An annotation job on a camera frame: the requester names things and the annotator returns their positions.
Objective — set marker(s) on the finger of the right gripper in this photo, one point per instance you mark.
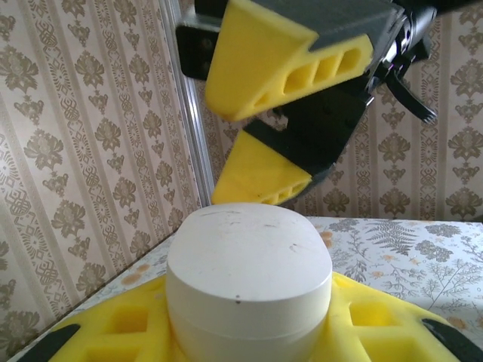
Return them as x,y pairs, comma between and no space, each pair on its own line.
264,56
271,166

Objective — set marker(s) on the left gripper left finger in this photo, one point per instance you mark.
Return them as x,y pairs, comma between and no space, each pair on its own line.
113,332

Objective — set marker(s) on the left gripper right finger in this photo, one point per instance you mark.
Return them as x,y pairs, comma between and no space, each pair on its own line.
396,332

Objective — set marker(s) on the white oval charging case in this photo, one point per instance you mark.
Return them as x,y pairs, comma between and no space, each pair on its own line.
249,264

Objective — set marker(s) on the aluminium frame post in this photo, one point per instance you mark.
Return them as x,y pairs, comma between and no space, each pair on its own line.
190,143

